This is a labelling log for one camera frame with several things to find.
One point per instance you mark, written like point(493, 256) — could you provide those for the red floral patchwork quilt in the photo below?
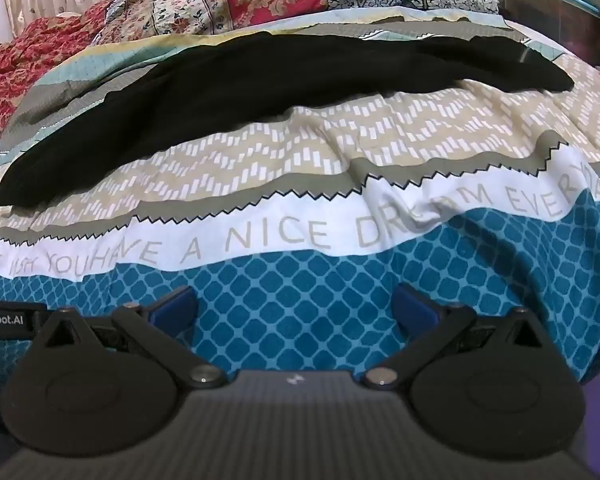
point(145, 5)

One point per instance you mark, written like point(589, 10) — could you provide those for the patterned printed bedsheet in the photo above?
point(300, 220)

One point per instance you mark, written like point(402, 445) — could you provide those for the teal-edged dark furniture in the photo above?
point(560, 5)

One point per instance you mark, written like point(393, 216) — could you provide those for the black pants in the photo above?
point(260, 85)

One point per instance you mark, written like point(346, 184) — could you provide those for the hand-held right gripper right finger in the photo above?
point(414, 310)

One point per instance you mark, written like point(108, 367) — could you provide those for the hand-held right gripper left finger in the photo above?
point(174, 309)

